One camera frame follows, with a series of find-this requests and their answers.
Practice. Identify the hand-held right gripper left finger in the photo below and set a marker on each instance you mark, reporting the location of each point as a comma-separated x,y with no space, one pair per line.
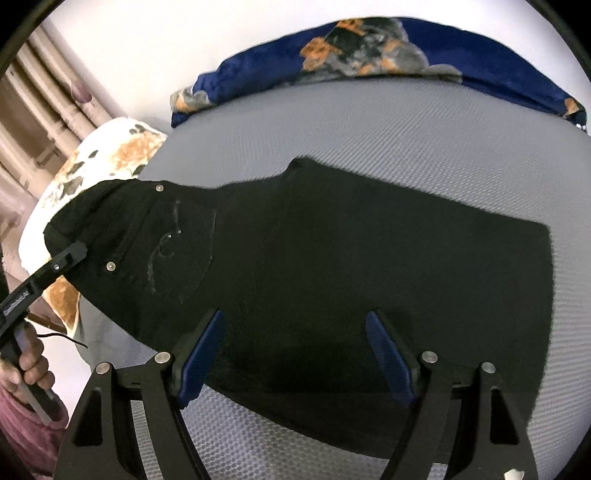
203,355

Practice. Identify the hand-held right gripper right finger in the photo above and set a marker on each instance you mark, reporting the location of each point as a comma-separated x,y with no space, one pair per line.
388,355

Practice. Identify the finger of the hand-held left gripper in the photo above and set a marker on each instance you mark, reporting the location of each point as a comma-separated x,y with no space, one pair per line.
62,264

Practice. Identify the black pants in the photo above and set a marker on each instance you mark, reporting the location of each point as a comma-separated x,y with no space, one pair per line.
346,254

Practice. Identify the person's left forearm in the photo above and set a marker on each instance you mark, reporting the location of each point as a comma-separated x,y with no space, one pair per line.
23,434

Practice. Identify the person's left hand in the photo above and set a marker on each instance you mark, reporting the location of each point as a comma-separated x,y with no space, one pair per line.
37,364

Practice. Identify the white orange patterned quilt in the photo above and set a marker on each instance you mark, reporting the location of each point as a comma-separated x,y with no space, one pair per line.
124,147

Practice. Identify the beige curtain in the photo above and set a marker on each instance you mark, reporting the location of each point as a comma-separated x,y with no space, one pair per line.
46,92

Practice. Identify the blue floral blanket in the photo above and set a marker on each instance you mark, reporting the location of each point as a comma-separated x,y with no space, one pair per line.
461,50

